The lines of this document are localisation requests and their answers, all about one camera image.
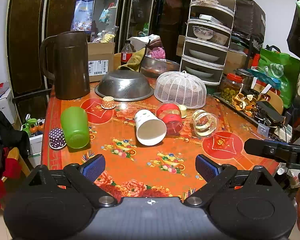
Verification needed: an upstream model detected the white mesh food cover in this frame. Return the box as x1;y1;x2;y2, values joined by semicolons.
154;71;207;109

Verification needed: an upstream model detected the dried orange peels tray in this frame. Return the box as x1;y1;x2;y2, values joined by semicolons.
213;90;268;127

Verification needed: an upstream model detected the stacked white dish rack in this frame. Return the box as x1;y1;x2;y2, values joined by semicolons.
180;0;236;86

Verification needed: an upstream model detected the glass jar red lid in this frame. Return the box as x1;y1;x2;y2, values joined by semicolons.
220;73;243;103

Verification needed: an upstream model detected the white storage box with toys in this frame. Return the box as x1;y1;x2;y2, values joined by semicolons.
20;114;45;156

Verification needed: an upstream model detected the brown plastic pitcher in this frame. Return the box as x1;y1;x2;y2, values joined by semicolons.
39;31;90;100

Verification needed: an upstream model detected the steel colander bowl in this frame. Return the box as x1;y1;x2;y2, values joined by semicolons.
95;70;153;102

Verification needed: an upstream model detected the steel mixing bowl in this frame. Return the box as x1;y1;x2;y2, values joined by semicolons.
140;57;180;79

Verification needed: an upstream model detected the white paper cup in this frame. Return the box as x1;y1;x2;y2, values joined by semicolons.
134;109;167;146

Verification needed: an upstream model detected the red floral tablecloth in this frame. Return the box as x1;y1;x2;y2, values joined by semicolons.
42;91;278;199

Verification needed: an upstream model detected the cola bottle red label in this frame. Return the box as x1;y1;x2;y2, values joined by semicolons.
121;40;133;65

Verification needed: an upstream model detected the green shopping bag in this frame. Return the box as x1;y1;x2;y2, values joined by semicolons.
258;46;300;108

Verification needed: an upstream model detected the black handheld gripper on right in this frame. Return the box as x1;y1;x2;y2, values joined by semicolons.
244;138;300;170

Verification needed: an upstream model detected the black bag on rack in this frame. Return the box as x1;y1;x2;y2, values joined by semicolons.
232;0;266;51

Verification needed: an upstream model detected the green plastic cup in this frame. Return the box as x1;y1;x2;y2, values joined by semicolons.
61;107;90;149

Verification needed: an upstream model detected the cardboard box with label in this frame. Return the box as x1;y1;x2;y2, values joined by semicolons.
88;42;115;82

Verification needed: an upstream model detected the red patterned plastic cup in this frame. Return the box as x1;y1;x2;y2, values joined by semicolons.
155;102;183;135

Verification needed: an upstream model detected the clear cup with cream stripes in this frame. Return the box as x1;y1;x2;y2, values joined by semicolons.
192;109;218;138

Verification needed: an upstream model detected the purple polka dot cupcake cup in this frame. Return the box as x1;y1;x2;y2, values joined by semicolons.
49;128;66;150

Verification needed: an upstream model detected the dark wooden cabinet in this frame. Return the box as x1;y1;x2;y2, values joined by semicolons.
6;0;190;120

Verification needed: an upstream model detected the snack bag blue white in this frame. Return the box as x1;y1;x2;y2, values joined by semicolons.
70;0;94;33

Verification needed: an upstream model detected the orange polka dot cupcake cup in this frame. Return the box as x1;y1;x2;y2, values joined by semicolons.
101;96;116;109

